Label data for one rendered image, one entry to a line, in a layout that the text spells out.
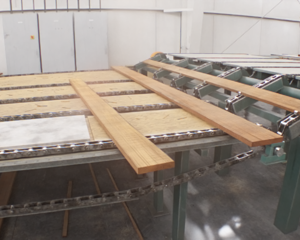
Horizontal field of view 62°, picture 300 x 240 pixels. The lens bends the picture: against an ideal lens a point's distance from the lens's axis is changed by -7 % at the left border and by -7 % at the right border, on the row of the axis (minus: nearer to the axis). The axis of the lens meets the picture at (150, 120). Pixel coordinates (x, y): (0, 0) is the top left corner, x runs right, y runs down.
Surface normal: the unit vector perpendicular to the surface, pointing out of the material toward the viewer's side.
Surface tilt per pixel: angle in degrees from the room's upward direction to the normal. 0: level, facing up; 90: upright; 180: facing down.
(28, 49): 90
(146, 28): 87
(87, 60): 90
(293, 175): 90
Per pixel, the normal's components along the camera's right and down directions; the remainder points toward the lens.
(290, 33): 0.28, 0.21
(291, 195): -0.95, 0.09
